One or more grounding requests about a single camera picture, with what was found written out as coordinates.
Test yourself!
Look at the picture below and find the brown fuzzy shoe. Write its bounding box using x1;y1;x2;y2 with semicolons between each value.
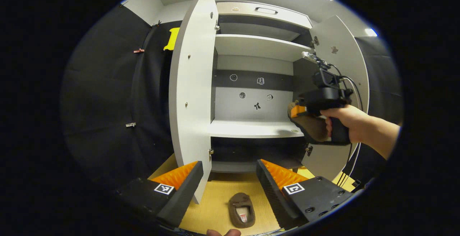
228;192;256;228
287;101;333;144

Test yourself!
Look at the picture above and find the white cabinet shelf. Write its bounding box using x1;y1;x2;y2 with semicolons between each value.
210;119;306;138
215;34;315;62

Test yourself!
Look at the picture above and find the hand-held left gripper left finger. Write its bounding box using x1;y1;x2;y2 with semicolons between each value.
114;161;204;228

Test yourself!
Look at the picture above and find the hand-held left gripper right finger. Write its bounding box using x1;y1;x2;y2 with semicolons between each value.
256;159;354;230

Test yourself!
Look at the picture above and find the white cabinet door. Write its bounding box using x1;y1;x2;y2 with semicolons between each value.
169;0;219;205
300;15;371;182

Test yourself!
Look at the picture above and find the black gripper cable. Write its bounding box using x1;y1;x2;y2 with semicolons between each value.
331;64;363;188

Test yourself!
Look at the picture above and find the white shoe cabinet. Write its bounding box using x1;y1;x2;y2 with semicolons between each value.
169;0;371;205

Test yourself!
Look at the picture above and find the black backdrop cloth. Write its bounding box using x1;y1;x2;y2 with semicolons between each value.
61;4;403;190

